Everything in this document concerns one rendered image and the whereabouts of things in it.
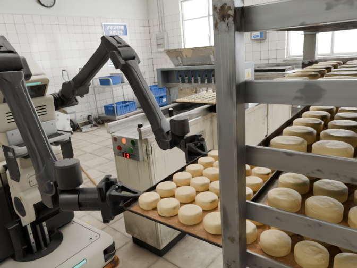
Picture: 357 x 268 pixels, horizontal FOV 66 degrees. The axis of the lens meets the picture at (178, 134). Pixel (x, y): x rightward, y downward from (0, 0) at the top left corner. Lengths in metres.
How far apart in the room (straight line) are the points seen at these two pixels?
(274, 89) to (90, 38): 5.83
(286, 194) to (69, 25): 5.67
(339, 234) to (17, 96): 0.76
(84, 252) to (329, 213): 1.46
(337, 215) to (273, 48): 4.95
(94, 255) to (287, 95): 1.53
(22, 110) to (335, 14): 0.72
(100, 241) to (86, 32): 4.87
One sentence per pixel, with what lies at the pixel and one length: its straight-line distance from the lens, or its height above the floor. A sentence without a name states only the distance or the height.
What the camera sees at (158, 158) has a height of 0.70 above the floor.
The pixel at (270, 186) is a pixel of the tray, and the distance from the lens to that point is 0.54.
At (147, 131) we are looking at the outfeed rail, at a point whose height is 0.88.
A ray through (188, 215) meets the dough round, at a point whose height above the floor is 0.98.
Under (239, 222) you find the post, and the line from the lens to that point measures 0.43.
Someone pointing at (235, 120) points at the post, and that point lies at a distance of 0.36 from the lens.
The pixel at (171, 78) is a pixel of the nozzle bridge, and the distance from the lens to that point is 2.38.
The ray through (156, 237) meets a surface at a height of 0.17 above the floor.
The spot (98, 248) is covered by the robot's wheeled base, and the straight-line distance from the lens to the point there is 1.76.
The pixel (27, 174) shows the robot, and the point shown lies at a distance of 1.46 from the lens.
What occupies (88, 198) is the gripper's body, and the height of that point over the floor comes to 0.98.
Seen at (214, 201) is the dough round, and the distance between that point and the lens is 0.62.
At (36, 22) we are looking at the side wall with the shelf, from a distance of 5.69.
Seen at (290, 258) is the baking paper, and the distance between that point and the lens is 0.53.
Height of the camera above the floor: 1.29
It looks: 16 degrees down
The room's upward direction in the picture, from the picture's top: 5 degrees counter-clockwise
